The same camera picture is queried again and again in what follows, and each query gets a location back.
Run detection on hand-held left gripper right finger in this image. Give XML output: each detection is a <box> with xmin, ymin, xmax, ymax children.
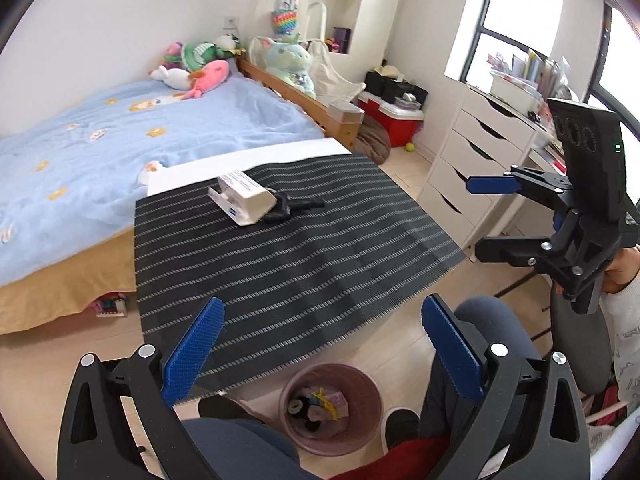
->
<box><xmin>421</xmin><ymin>294</ymin><xmax>592</xmax><ymax>480</ymax></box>

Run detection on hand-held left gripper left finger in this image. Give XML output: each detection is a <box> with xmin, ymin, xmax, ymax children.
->
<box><xmin>57</xmin><ymin>296</ymin><xmax>226</xmax><ymax>480</ymax></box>

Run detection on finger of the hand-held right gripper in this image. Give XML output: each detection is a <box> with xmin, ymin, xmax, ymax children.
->
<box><xmin>474</xmin><ymin>235</ymin><xmax>556</xmax><ymax>268</ymax></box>
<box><xmin>466</xmin><ymin>165</ymin><xmax>574</xmax><ymax>211</ymax></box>

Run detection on pink trash bin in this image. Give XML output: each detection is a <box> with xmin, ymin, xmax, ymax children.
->
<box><xmin>278</xmin><ymin>364</ymin><xmax>384</xmax><ymax>457</ymax></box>

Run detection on yellow plastic strap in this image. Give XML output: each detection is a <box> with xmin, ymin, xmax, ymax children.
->
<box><xmin>312</xmin><ymin>387</ymin><xmax>346</xmax><ymax>421</ymax></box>

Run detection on person's right hand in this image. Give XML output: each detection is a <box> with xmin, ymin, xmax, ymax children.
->
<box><xmin>602</xmin><ymin>246</ymin><xmax>640</xmax><ymax>293</ymax></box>

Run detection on person's right leg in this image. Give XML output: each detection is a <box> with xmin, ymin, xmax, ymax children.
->
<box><xmin>419</xmin><ymin>296</ymin><xmax>543</xmax><ymax>441</ymax></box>

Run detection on person's leg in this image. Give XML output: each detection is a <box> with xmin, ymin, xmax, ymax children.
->
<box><xmin>419</xmin><ymin>296</ymin><xmax>543</xmax><ymax>441</ymax></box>
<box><xmin>181</xmin><ymin>419</ymin><xmax>301</xmax><ymax>480</ymax></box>

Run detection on white drawer unit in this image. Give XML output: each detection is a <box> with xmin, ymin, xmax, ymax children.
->
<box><xmin>417</xmin><ymin>85</ymin><xmax>551</xmax><ymax>250</ymax></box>

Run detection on person's left black shoe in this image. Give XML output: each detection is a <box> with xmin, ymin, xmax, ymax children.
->
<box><xmin>198</xmin><ymin>395</ymin><xmax>261</xmax><ymax>423</ymax></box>

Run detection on person's black shoe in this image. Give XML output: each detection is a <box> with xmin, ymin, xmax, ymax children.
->
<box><xmin>198</xmin><ymin>395</ymin><xmax>261</xmax><ymax>423</ymax></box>
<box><xmin>384</xmin><ymin>408</ymin><xmax>421</xmax><ymax>451</ymax></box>

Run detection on colourful toy blocks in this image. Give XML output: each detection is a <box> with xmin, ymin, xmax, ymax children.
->
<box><xmin>95</xmin><ymin>296</ymin><xmax>130</xmax><ymax>318</ymax></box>

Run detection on person's right black shoe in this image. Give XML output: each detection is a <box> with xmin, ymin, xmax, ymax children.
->
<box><xmin>384</xmin><ymin>408</ymin><xmax>421</xmax><ymax>451</ymax></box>

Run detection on white storage bin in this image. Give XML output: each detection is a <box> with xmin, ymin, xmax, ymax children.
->
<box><xmin>489</xmin><ymin>71</ymin><xmax>543</xmax><ymax>116</ymax></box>

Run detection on person's left leg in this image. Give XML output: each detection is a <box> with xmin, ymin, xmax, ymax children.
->
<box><xmin>181</xmin><ymin>419</ymin><xmax>301</xmax><ymax>480</ymax></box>

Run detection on red cooler box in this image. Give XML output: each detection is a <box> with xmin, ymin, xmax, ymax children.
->
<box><xmin>357</xmin><ymin>91</ymin><xmax>425</xmax><ymax>148</ymax></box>

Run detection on stack of books and papers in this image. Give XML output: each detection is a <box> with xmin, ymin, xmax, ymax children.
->
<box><xmin>487</xmin><ymin>49</ymin><xmax>573</xmax><ymax>98</ymax></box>

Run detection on red cloth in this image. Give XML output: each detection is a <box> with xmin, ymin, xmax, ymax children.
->
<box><xmin>330</xmin><ymin>434</ymin><xmax>453</xmax><ymax>480</ymax></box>

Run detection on brown cushion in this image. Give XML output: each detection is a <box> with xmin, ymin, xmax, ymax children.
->
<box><xmin>352</xmin><ymin>119</ymin><xmax>392</xmax><ymax>165</ymax></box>

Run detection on black storage box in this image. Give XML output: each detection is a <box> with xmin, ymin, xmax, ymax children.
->
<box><xmin>364</xmin><ymin>71</ymin><xmax>396</xmax><ymax>97</ymax></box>
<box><xmin>382</xmin><ymin>80</ymin><xmax>428</xmax><ymax>107</ymax></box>

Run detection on black striped mesh mat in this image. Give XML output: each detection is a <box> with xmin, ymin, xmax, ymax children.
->
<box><xmin>134</xmin><ymin>152</ymin><xmax>467</xmax><ymax>406</ymax></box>

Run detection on beige bed skirt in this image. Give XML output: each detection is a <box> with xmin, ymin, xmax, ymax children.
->
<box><xmin>0</xmin><ymin>227</ymin><xmax>138</xmax><ymax>335</ymax></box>

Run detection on beige straw hat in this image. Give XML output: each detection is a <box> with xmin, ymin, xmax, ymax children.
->
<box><xmin>372</xmin><ymin>62</ymin><xmax>406</xmax><ymax>81</ymax></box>

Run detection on white cardboard box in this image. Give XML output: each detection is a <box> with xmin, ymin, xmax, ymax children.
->
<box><xmin>207</xmin><ymin>170</ymin><xmax>277</xmax><ymax>227</ymax></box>

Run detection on clear plastic box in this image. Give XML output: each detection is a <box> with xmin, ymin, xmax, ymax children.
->
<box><xmin>327</xmin><ymin>101</ymin><xmax>365</xmax><ymax>126</ymax></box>

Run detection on black plastic clamp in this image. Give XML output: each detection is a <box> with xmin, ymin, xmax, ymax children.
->
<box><xmin>260</xmin><ymin>187</ymin><xmax>326</xmax><ymax>224</ymax></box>

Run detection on white patterned shirt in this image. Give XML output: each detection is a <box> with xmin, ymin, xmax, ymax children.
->
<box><xmin>585</xmin><ymin>410</ymin><xmax>640</xmax><ymax>480</ymax></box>

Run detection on light blue printed blanket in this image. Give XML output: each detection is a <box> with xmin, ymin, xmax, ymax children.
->
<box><xmin>0</xmin><ymin>77</ymin><xmax>326</xmax><ymax>288</ymax></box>

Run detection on mint cat plush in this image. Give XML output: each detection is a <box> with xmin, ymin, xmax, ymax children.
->
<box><xmin>262</xmin><ymin>35</ymin><xmax>318</xmax><ymax>100</ymax></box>

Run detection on rainbow striped bag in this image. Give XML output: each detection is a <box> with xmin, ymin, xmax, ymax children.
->
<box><xmin>271</xmin><ymin>5</ymin><xmax>299</xmax><ymax>41</ymax></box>

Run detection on pink whale plush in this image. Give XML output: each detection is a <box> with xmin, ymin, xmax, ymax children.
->
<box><xmin>180</xmin><ymin>60</ymin><xmax>232</xmax><ymax>101</ymax></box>

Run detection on white plush toy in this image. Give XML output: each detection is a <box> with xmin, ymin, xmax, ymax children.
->
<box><xmin>149</xmin><ymin>65</ymin><xmax>193</xmax><ymax>92</ymax></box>

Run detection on green striped plush toy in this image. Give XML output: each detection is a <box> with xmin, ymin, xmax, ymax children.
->
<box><xmin>180</xmin><ymin>41</ymin><xmax>218</xmax><ymax>73</ymax></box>

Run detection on purple plush toy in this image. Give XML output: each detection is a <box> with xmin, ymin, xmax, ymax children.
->
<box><xmin>162</xmin><ymin>42</ymin><xmax>186</xmax><ymax>68</ymax></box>

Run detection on green duck plush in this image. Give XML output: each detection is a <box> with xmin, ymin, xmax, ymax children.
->
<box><xmin>215</xmin><ymin>34</ymin><xmax>246</xmax><ymax>61</ymax></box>

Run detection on wooden bed frame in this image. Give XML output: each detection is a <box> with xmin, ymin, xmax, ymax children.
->
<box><xmin>237</xmin><ymin>55</ymin><xmax>365</xmax><ymax>151</ymax></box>

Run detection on white wall shelf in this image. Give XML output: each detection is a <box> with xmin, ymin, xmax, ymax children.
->
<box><xmin>300</xmin><ymin>0</ymin><xmax>373</xmax><ymax>56</ymax></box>

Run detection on white metal rail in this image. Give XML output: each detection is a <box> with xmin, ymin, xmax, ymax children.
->
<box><xmin>306</xmin><ymin>2</ymin><xmax>329</xmax><ymax>43</ymax></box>

